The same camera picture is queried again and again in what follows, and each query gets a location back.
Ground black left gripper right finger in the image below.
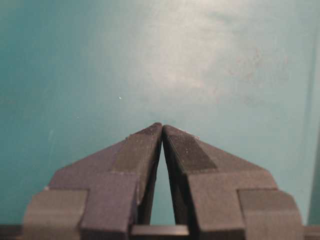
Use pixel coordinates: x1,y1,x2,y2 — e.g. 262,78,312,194
162,125,304,240

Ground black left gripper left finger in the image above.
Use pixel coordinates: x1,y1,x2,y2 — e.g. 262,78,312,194
22,122,162,240

